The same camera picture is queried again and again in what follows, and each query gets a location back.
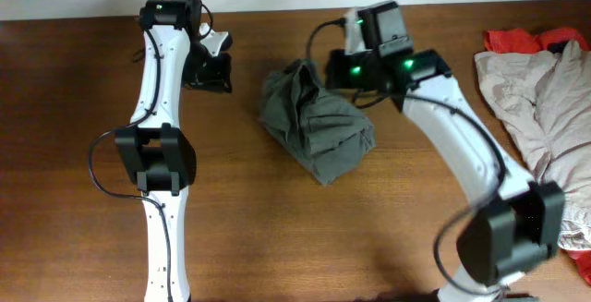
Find grey cotton shorts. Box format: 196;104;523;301
259;60;377;186

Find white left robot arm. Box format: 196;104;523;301
115;0;232;302

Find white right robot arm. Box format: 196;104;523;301
325;1;565;302

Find red cloth garment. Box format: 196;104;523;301
484;27;590;54

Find beige cloth garment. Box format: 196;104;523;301
475;41;590;251

